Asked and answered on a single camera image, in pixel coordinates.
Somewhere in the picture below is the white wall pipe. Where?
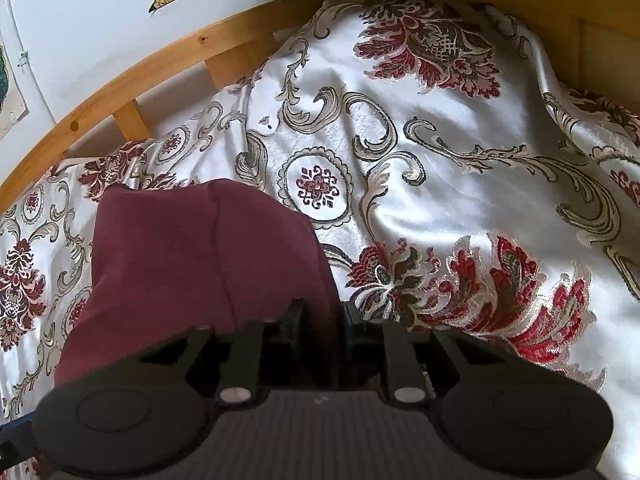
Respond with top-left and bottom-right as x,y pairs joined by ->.
4,0 -> 58,128

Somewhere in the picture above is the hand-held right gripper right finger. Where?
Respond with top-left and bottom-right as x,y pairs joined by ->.
341,301 -> 508,407

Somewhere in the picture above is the white floral bedspread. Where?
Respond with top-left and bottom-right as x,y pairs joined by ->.
0,0 -> 640,480

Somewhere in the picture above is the maroon garment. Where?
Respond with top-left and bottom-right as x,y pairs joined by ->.
54,178 -> 347,392

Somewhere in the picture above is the beige and green wall poster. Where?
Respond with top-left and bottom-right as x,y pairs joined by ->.
0,42 -> 30,138

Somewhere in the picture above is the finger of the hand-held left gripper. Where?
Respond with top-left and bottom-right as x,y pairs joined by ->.
0,417 -> 38,467

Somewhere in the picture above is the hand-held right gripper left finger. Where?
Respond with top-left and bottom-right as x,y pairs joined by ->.
137,298 -> 307,407

